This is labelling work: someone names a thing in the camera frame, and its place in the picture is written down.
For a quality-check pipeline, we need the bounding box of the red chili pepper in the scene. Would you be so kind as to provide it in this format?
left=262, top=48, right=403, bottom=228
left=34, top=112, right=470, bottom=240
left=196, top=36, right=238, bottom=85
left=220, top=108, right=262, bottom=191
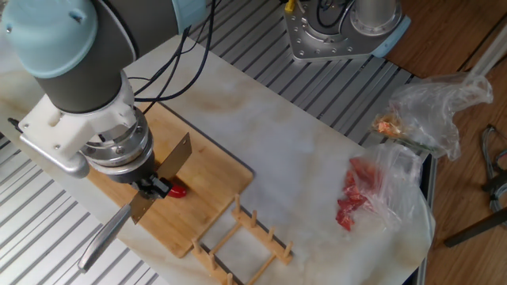
left=168, top=184, right=188, bottom=199

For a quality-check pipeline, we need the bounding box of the black base cable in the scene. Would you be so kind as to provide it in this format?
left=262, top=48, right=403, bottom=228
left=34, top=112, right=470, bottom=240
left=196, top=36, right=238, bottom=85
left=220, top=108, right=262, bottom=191
left=315, top=0, right=356, bottom=29

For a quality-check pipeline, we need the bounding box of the clear bag with chili pieces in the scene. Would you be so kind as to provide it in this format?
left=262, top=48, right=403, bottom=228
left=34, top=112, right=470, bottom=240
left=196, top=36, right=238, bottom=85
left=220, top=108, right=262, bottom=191
left=335, top=142, right=436, bottom=238

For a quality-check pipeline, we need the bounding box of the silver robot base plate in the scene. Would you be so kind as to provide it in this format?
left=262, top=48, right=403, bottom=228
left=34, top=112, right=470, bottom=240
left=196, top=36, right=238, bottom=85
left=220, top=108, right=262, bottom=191
left=284, top=0, right=411, bottom=63

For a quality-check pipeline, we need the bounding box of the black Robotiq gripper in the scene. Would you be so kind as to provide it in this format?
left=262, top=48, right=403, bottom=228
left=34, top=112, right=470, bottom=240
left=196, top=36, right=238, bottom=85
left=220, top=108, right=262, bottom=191
left=103, top=156, right=174, bottom=201

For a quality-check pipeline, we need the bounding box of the black camera cable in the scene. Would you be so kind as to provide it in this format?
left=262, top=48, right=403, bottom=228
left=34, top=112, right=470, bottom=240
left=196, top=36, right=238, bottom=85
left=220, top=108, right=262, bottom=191
left=133, top=0, right=218, bottom=103

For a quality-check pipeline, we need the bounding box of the grey cable bundle on floor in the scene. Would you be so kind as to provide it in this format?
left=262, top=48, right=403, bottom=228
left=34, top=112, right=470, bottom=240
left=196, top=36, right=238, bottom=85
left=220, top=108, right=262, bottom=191
left=481, top=124, right=507, bottom=215

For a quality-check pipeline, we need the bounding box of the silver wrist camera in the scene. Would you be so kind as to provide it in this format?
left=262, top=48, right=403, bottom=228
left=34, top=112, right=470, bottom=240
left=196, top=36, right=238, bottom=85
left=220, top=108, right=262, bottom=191
left=19, top=134, right=90, bottom=179

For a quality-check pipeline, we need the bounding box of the aluminium profile beam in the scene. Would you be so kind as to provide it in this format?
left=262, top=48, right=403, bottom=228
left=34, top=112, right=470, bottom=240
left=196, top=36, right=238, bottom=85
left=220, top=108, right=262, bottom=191
left=469, top=23, right=507, bottom=78

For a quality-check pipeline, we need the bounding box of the steel kitchen knife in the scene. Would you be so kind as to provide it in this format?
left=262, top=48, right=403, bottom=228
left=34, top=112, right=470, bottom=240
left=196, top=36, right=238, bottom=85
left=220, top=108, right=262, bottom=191
left=77, top=132, right=193, bottom=274

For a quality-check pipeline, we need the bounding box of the clear bag with orange scraps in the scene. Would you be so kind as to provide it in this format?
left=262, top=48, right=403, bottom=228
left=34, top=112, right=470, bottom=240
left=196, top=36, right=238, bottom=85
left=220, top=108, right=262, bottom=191
left=371, top=71, right=494, bottom=162

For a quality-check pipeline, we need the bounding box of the wooden peg rack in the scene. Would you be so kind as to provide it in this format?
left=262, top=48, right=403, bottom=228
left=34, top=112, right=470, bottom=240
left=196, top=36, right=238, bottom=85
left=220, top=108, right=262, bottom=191
left=191, top=193, right=295, bottom=285

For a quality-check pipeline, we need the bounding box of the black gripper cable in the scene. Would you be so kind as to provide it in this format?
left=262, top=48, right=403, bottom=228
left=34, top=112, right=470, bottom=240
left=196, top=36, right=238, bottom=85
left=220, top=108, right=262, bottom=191
left=128, top=23, right=192, bottom=116

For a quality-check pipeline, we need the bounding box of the dark metal bar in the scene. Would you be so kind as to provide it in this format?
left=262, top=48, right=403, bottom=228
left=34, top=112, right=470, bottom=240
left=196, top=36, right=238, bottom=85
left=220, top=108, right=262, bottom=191
left=443, top=207, right=507, bottom=249

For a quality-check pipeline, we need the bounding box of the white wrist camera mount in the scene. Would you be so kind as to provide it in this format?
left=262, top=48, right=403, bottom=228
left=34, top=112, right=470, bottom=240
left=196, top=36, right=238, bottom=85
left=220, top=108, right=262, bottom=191
left=17, top=70, right=138, bottom=162

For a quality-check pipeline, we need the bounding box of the marble pattern table mat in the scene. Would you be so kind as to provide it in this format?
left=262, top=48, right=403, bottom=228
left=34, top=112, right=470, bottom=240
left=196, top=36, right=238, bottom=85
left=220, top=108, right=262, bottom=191
left=0, top=33, right=436, bottom=285

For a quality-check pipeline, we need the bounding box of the bamboo cutting board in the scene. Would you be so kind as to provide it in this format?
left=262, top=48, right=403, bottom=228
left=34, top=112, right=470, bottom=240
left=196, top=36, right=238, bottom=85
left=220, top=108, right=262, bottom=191
left=86, top=101, right=254, bottom=259

